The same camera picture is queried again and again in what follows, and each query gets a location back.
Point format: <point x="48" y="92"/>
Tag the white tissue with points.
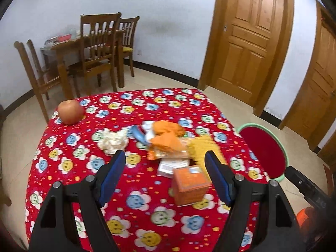
<point x="111" y="140"/>

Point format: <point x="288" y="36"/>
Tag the red floral tablecloth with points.
<point x="141" y="181"/>

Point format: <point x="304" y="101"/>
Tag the small orange carton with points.
<point x="189" y="186"/>

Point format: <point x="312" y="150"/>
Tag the wooden dining chair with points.
<point x="128" y="31"/>
<point x="97" y="31"/>
<point x="34" y="55"/>
<point x="26" y="63"/>

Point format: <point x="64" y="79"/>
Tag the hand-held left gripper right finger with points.
<point x="218" y="178"/>

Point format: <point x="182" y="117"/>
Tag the wooden dining table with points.
<point x="65" y="47"/>

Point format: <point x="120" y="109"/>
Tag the orange plastic stool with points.
<point x="304" y="219"/>

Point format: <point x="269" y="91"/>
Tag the red bin with green rim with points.
<point x="262" y="149"/>

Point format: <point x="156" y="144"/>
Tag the yellow seat cushion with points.
<point x="127" y="49"/>

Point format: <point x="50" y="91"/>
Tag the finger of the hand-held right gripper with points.
<point x="302" y="182"/>

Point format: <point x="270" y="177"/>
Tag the red apple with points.
<point x="70" y="111"/>

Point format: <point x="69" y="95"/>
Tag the blue and white plastic wrapper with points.
<point x="139" y="135"/>

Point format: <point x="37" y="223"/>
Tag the orange and white snack packet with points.
<point x="162" y="154"/>

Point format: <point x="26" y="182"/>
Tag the yellow knitted cloth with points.
<point x="202" y="147"/>

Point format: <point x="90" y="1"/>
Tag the wooden panel door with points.
<point x="320" y="71"/>
<point x="249" y="44"/>

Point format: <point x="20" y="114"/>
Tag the red bowl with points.
<point x="64" y="37"/>

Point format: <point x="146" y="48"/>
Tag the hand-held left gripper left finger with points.
<point x="113" y="174"/>

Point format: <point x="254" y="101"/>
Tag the white flat box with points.
<point x="168" y="166"/>

